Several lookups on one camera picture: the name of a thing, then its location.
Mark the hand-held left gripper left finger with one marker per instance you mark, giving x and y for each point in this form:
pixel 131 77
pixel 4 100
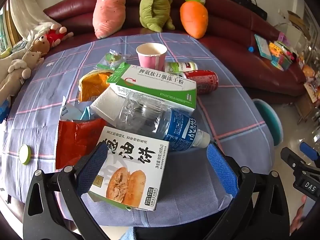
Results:
pixel 93 170

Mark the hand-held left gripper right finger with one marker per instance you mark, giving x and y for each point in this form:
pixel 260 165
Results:
pixel 221 170

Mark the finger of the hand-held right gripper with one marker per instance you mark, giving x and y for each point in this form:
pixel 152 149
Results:
pixel 291 158
pixel 310 151

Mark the red snack bag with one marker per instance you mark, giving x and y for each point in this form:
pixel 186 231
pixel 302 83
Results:
pixel 75 140

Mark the white pastry box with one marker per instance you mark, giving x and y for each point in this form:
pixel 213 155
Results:
pixel 135 160

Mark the teal trash bin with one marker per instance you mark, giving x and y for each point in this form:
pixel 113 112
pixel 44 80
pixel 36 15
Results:
pixel 268 120

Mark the white tissue paper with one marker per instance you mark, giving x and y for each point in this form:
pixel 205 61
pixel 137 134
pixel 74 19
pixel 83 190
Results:
pixel 107 105

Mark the red soda can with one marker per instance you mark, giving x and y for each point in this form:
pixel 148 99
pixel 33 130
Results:
pixel 205 82

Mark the person's right hand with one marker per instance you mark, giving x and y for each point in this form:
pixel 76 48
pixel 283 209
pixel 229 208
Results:
pixel 298 215

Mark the wooden side table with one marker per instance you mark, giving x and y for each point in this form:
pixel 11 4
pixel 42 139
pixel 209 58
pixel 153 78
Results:
pixel 303 105

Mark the light blue wrapper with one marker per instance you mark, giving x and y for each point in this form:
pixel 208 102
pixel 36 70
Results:
pixel 68 112

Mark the round green and white disc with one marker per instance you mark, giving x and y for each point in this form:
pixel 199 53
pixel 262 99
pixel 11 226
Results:
pixel 24 153

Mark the clear bottle with blue label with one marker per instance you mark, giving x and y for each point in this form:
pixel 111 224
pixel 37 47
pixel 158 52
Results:
pixel 150 120

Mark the orange snack bag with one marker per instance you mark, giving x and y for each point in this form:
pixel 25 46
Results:
pixel 91 87

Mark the grey checked tablecloth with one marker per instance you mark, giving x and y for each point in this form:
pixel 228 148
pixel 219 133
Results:
pixel 50 92

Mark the pile of colourful toys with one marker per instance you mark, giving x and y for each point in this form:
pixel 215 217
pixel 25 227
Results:
pixel 280 60

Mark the green and white medicine box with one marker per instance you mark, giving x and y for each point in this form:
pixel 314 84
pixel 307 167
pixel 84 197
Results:
pixel 155 85

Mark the blue toy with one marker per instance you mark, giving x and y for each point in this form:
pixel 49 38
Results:
pixel 3 110

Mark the white and green can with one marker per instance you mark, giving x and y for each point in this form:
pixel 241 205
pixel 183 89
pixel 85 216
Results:
pixel 180 67

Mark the green and clear wrapper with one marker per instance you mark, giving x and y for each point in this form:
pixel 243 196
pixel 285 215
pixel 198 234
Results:
pixel 110 60

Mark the teal children's book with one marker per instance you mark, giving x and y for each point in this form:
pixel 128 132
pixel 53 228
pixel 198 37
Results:
pixel 262 46

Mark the small blue ball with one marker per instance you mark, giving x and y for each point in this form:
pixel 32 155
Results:
pixel 250 49

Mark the glass display cabinet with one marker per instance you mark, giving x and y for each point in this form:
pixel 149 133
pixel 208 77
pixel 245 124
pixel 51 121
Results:
pixel 311 30

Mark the cream plush bunny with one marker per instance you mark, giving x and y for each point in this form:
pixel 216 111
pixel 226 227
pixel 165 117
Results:
pixel 12 77

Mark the pink paper cup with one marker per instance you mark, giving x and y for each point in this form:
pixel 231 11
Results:
pixel 151 60

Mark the dark red leather sofa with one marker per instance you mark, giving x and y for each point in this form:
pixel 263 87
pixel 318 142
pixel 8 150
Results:
pixel 225 45

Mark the tan plush bear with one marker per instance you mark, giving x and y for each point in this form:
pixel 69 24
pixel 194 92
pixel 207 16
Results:
pixel 31 58

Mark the cardboard boxes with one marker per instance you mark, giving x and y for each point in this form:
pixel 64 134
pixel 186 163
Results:
pixel 295 20

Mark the brown teddy bear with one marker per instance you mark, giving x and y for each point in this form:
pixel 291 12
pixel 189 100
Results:
pixel 41 45

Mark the red plush toy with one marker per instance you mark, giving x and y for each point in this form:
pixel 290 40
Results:
pixel 53 36

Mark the pink bunny plush pillow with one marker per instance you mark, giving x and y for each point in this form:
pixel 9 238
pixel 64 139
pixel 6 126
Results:
pixel 110 17

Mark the orange carrot plush toy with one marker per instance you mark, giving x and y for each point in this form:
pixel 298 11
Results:
pixel 193 17

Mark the black bag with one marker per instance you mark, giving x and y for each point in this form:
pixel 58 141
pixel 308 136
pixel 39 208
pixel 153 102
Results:
pixel 240 0

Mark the white cloth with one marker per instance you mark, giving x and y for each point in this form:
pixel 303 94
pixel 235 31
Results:
pixel 27 12

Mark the green dinosaur plush toy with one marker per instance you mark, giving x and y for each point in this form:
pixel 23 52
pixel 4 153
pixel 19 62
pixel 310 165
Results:
pixel 155 10

